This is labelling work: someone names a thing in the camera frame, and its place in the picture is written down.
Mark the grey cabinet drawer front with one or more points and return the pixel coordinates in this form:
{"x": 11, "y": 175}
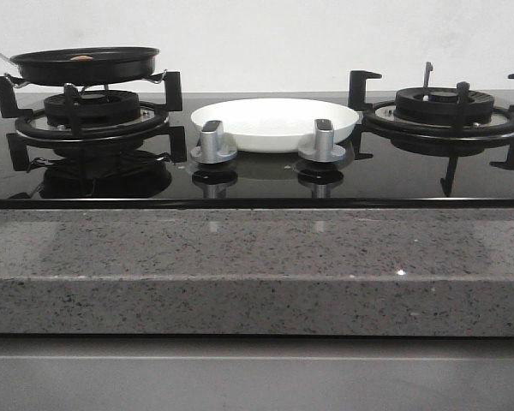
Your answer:
{"x": 52, "y": 373}

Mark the left silver stove knob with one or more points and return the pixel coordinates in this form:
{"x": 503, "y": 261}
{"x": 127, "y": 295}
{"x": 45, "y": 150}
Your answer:
{"x": 214, "y": 147}

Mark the left black gas burner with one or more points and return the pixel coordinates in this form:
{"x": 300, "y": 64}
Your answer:
{"x": 94, "y": 108}

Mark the right black gas burner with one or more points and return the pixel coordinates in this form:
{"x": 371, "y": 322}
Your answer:
{"x": 438, "y": 106}

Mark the black frying pan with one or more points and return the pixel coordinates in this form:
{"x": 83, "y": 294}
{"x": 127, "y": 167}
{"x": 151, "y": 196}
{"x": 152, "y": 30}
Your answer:
{"x": 110, "y": 65}

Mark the silver stove knob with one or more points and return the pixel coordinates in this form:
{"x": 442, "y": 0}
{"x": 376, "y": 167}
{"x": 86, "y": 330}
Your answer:
{"x": 323, "y": 149}
{"x": 214, "y": 147}

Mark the left black pan support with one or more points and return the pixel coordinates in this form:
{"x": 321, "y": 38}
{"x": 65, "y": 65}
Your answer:
{"x": 81, "y": 145}

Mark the fried egg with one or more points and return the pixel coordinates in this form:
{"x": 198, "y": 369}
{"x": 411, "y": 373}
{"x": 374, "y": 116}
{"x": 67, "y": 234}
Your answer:
{"x": 81, "y": 58}

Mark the right silver stove knob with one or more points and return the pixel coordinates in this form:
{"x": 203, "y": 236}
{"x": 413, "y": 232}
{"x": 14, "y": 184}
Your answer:
{"x": 323, "y": 149}

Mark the black glass cooktop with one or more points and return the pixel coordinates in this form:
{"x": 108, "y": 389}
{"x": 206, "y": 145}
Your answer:
{"x": 379, "y": 171}

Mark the black gas burner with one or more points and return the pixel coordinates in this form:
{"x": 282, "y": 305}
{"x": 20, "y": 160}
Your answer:
{"x": 94, "y": 108}
{"x": 438, "y": 106}

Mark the white plate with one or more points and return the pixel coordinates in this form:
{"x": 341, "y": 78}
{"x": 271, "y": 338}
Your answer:
{"x": 275, "y": 125}

